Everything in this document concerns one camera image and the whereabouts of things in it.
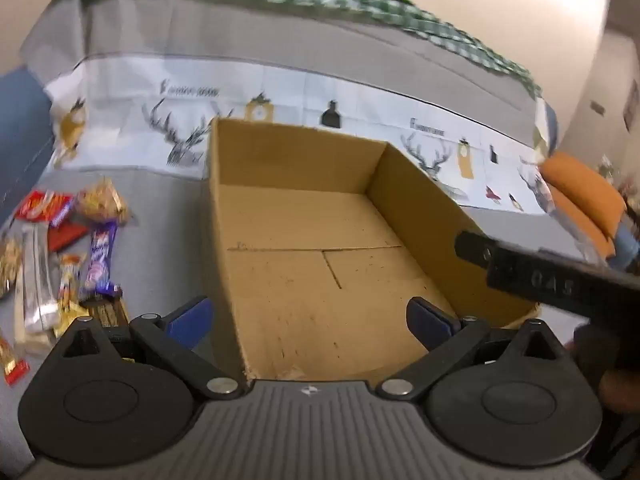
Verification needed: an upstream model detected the black chocolate bar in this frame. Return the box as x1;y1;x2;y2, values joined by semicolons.
79;296;130;330

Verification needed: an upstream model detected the clear oat cake packet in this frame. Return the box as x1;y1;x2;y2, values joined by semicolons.
0;236;24;302

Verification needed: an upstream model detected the red orange-print snack packet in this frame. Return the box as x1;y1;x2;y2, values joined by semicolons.
14;189;77;227

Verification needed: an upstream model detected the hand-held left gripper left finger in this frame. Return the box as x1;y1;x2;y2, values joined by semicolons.
59;296;247;402

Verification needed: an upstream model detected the golden clear-wrapped snack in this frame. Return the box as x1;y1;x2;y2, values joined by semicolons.
76;176;132;224

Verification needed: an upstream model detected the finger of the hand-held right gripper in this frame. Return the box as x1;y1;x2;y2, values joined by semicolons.
454;230;640;320

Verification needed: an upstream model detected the orange cushion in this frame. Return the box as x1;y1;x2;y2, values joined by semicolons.
542;152;629;262

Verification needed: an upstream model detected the brown cardboard box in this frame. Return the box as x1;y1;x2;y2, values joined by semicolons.
206;116;542;381

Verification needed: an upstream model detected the person's right hand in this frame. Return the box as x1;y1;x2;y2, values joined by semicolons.
599;367;640;415

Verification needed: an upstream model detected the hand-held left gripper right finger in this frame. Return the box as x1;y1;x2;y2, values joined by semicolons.
375;297;567;402

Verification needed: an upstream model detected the silver clear snack packet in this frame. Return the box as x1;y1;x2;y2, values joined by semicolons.
20;224;60;335

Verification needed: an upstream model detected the small yellow snack packet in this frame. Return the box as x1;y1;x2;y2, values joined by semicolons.
54;253;90;338

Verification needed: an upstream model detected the blue pillow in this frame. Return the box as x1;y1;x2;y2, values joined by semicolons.
542;100;560;158

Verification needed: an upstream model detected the blue zippered cushion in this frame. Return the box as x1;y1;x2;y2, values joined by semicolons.
0;67;57;213

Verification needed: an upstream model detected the purple snack packet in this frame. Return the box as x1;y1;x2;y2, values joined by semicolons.
79;220;124;298

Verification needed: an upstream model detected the small red gold packet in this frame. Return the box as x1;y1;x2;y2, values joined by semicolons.
0;330;31;387

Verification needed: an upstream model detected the grey printed bed sheet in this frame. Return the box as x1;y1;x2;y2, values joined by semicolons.
0;0;608;480

